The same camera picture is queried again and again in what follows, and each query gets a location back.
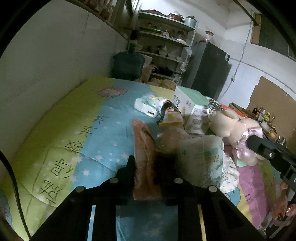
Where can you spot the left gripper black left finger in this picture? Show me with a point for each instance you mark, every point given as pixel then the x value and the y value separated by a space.
pixel 90 210

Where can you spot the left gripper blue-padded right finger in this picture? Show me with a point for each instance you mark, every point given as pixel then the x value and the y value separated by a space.
pixel 203 213

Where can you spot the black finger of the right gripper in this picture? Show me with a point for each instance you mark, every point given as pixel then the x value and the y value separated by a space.
pixel 279 156

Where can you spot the pink towel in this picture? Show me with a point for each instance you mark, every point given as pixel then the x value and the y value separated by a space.
pixel 145 162

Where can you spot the white floral cloth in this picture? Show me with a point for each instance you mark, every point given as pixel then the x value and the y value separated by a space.
pixel 230 175

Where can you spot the right hand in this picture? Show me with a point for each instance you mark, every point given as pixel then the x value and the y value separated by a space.
pixel 284 210

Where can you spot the kitchen counter with bottles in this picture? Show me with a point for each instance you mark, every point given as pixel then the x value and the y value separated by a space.
pixel 269 131

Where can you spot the colourful cartoon play mat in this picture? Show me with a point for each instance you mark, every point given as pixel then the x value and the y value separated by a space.
pixel 84 140

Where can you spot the mint green carton box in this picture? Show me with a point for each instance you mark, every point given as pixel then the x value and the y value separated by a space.
pixel 193 107

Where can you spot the dark grey refrigerator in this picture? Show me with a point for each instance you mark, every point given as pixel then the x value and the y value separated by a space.
pixel 207 70

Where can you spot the small white tissue pack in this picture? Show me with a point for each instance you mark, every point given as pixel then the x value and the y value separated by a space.
pixel 150 104

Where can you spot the yellow dried food bag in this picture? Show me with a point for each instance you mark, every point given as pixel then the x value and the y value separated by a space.
pixel 164 83

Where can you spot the metal kitchen shelf rack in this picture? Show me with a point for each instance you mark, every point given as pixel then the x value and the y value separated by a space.
pixel 168 39

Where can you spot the green water jug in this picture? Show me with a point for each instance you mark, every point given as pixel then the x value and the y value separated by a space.
pixel 127 65

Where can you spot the cardboard wall sheets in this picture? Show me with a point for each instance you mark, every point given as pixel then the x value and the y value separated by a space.
pixel 275 100

